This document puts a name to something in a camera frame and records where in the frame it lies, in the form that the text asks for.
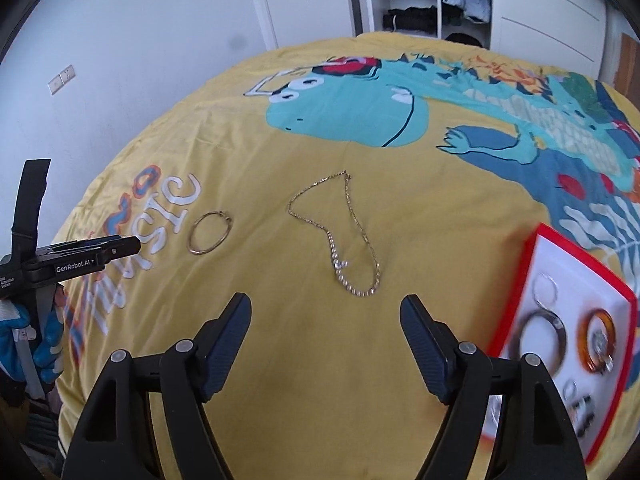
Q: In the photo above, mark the white door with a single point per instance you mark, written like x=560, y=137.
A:
x=305, y=5

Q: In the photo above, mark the white wall outlet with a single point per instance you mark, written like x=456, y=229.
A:
x=61, y=79

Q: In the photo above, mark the red jewelry tray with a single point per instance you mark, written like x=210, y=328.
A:
x=585, y=280

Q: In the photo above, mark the twisted silver hoop earring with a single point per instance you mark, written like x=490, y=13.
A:
x=533, y=290
x=597, y=342

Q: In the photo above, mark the plain silver bangle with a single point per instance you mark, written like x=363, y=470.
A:
x=562, y=337

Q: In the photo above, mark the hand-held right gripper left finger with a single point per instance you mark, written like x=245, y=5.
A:
x=230, y=340

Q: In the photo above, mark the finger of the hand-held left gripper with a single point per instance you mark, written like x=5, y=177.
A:
x=117, y=247

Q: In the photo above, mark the black folded clothes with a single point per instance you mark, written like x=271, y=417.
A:
x=410, y=19

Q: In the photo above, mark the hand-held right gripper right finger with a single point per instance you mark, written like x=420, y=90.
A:
x=422, y=345

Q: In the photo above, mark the white wardrobe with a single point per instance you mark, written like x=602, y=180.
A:
x=545, y=10

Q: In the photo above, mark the orange bangle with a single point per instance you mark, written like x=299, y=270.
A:
x=583, y=342

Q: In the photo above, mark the thin gold bangle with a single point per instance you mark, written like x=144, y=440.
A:
x=220, y=213

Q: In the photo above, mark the person's left hand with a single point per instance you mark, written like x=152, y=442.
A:
x=50, y=345

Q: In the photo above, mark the yellow dinosaur print blanket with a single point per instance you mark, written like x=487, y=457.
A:
x=300, y=360

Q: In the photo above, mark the wooden board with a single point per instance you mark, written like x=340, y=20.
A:
x=627, y=62

